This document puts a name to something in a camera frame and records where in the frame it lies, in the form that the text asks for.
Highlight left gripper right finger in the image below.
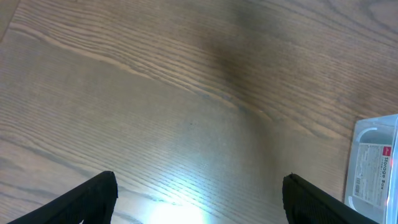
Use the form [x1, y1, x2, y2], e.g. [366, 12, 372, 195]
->
[282, 174, 377, 224]

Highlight clear plastic storage container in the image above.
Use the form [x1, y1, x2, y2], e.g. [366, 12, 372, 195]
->
[344, 114, 397, 224]

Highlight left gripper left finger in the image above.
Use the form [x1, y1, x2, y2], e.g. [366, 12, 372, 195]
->
[9, 170, 118, 224]

